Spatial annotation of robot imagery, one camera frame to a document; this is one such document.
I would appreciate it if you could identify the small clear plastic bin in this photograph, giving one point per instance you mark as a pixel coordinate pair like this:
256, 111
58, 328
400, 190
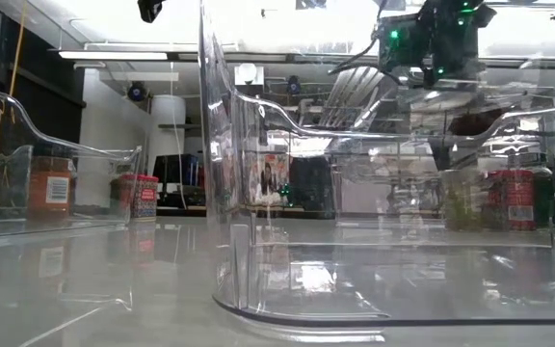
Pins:
345, 193

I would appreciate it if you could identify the colourful printed poster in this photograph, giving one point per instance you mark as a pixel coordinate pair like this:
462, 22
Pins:
268, 183

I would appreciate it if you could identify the red smoked paprika tin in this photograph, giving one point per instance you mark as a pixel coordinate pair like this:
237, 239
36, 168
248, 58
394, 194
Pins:
518, 193
145, 195

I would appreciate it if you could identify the white cylindrical tank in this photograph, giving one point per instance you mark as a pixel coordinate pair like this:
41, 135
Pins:
166, 115

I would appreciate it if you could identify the green herb jar black lid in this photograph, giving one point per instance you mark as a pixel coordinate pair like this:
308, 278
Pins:
460, 205

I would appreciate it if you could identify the large clear plastic bin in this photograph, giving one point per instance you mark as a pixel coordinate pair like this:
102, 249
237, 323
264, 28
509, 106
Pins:
239, 270

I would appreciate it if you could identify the black overhead bracket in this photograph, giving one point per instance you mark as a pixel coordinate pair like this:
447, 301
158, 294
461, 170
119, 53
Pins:
523, 5

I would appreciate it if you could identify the white square lamp fixture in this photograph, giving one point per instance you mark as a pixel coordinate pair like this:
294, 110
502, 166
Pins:
247, 73

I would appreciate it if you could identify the white slatted ceiling vent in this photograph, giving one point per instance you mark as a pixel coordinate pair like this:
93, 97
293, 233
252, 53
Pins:
350, 91

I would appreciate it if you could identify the long ceiling light fixture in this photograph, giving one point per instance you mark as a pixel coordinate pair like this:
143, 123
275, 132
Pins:
113, 55

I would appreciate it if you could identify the black round ceiling speaker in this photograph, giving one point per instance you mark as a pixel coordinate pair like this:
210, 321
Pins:
293, 85
137, 91

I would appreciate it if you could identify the clear plastic bin left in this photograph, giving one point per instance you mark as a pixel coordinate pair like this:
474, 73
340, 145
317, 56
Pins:
99, 188

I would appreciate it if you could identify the orange spice jar black lid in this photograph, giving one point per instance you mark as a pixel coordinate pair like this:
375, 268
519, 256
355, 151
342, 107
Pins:
41, 193

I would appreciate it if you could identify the grey wall shelf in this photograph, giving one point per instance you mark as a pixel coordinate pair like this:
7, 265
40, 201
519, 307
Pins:
191, 126

